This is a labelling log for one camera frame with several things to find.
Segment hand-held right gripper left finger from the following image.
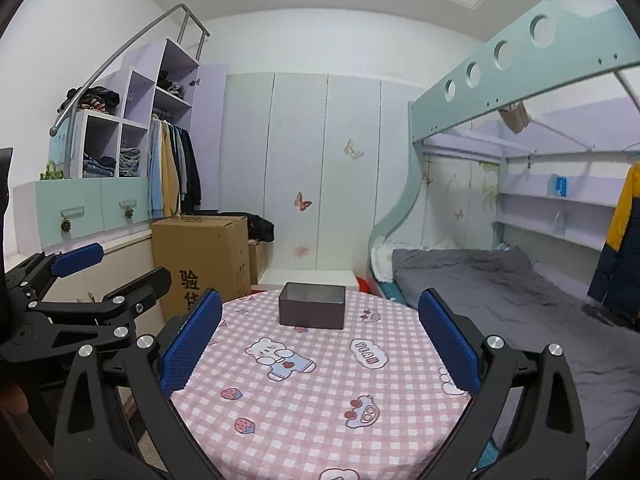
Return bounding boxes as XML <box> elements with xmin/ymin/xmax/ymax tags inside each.
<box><xmin>52</xmin><ymin>287</ymin><xmax>226</xmax><ymax>480</ymax></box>

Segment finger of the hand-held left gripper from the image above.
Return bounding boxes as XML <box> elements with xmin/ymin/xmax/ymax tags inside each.
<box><xmin>30</xmin><ymin>266</ymin><xmax>173</xmax><ymax>338</ymax></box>
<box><xmin>4</xmin><ymin>242</ymin><xmax>105</xmax><ymax>302</ymax></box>

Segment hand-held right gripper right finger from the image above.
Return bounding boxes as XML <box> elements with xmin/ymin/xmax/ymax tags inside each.
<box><xmin>417</xmin><ymin>288</ymin><xmax>588</xmax><ymax>480</ymax></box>

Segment silver metal tin box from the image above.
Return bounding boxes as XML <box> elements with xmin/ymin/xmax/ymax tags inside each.
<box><xmin>278</xmin><ymin>282</ymin><xmax>347</xmax><ymax>330</ymax></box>

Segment teal drawer unit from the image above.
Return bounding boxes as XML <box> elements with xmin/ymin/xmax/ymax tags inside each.
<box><xmin>14</xmin><ymin>175</ymin><xmax>153</xmax><ymax>256</ymax></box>

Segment teal bed sheet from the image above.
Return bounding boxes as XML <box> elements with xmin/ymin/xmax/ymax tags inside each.
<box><xmin>377</xmin><ymin>280</ymin><xmax>416</xmax><ymax>307</ymax></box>

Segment grey blanket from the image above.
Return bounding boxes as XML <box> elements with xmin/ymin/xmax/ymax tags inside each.
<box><xmin>391</xmin><ymin>247</ymin><xmax>640</xmax><ymax>471</ymax></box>

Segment folded blue jeans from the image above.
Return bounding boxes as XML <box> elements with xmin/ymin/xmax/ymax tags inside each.
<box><xmin>82</xmin><ymin>155</ymin><xmax>118</xmax><ymax>177</ymax></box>

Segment large cardboard box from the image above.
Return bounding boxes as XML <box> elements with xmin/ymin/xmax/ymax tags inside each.
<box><xmin>151</xmin><ymin>215</ymin><xmax>251</xmax><ymax>323</ymax></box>

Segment white pillow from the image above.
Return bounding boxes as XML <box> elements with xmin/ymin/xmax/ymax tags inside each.
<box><xmin>372</xmin><ymin>239</ymin><xmax>401</xmax><ymax>283</ymax></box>

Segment small cardboard box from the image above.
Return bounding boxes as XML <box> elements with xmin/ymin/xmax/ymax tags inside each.
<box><xmin>248</xmin><ymin>242</ymin><xmax>268</xmax><ymax>286</ymax></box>

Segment folded grey jeans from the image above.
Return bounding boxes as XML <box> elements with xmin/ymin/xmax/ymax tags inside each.
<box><xmin>119</xmin><ymin>146</ymin><xmax>143</xmax><ymax>177</ymax></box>

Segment blue hanging shirt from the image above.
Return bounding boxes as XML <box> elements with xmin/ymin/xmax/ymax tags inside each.
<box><xmin>148</xmin><ymin>120</ymin><xmax>164</xmax><ymax>216</ymax></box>

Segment yellow hanging shirt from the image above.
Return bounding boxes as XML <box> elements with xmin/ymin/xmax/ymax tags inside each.
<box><xmin>161</xmin><ymin>122</ymin><xmax>182</xmax><ymax>217</ymax></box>

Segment pink checkered tablecloth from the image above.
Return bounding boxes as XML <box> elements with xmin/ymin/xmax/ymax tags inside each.
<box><xmin>167</xmin><ymin>287</ymin><xmax>473</xmax><ymax>480</ymax></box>

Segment black bag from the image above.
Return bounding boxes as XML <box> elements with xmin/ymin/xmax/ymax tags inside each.
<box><xmin>220</xmin><ymin>211</ymin><xmax>276</xmax><ymax>243</ymax></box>

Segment dark hanging coat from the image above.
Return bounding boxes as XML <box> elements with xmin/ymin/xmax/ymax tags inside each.
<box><xmin>177</xmin><ymin>127</ymin><xmax>202</xmax><ymax>213</ymax></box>

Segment pile of dark clothes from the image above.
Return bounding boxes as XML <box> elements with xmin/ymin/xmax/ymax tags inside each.
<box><xmin>60</xmin><ymin>86</ymin><xmax>121</xmax><ymax>113</ymax></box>

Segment purple stair cabinet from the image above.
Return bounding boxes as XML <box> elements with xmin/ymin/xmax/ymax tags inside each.
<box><xmin>50</xmin><ymin>37</ymin><xmax>228</xmax><ymax>216</ymax></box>

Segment grey and black clothes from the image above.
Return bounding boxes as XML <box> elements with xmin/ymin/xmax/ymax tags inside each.
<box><xmin>156</xmin><ymin>69</ymin><xmax>186</xmax><ymax>98</ymax></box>

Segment yellow and navy jacket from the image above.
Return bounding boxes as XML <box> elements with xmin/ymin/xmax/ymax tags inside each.
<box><xmin>587</xmin><ymin>160</ymin><xmax>640</xmax><ymax>311</ymax></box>

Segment grey metal handrail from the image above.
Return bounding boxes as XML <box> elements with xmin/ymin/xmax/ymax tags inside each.
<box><xmin>49</xmin><ymin>4</ymin><xmax>211</xmax><ymax>137</ymax></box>

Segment brown hanging pouch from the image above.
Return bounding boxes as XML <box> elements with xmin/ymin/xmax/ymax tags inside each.
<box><xmin>500</xmin><ymin>102</ymin><xmax>530</xmax><ymax>133</ymax></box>

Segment white wardrobe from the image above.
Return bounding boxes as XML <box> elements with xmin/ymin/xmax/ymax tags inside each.
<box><xmin>220</xmin><ymin>72</ymin><xmax>426</xmax><ymax>291</ymax></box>

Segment purple wall shelf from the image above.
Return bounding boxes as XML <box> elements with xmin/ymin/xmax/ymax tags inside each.
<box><xmin>492</xmin><ymin>180</ymin><xmax>626</xmax><ymax>251</ymax></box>

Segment teal bunk bed frame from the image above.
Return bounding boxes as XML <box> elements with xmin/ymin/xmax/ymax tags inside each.
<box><xmin>369</xmin><ymin>0</ymin><xmax>640</xmax><ymax>281</ymax></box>

